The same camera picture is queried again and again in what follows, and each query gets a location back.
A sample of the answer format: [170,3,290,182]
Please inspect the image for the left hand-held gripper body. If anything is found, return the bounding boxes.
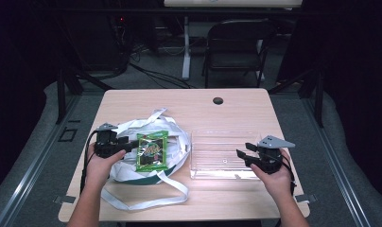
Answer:
[94,122,122,159]

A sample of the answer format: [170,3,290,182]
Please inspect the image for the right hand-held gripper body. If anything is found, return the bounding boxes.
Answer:
[250,134,297,175]

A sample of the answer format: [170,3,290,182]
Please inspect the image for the green snack packet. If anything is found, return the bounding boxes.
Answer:
[134,130,170,173]

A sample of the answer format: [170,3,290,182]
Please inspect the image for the clear plastic tray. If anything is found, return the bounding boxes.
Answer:
[189,128,263,181]

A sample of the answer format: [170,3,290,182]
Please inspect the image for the white tote bag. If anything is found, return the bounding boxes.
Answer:
[100,107,193,212]

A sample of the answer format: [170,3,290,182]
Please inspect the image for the person's left hand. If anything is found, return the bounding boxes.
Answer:
[84,143,127,191]

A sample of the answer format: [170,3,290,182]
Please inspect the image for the person's right hand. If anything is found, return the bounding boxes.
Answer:
[250,148,293,202]

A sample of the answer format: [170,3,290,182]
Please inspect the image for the grey tape piece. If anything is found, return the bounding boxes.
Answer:
[294,193,319,203]
[53,195,77,204]

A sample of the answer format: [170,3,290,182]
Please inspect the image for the black metal stand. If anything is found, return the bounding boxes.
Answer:
[54,66,115,125]
[268,66,325,129]

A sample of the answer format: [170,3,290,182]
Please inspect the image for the black folding chair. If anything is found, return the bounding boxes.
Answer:
[201,18,278,89]

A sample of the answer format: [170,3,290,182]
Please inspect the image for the white desk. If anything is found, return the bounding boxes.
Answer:
[163,0,304,81]

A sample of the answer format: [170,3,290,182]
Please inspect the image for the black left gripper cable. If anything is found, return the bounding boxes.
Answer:
[79,130,99,194]

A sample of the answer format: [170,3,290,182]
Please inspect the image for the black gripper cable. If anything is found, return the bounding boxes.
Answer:
[281,153,298,197]
[79,130,99,194]

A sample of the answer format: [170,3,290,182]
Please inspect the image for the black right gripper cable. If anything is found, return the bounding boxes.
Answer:
[281,153,298,197]

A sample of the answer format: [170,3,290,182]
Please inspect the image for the aluminium floor rail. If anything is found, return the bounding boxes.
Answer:
[300,94,372,227]
[0,94,82,227]

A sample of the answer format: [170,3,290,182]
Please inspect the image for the black floor cables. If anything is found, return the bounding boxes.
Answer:
[128,61,195,90]

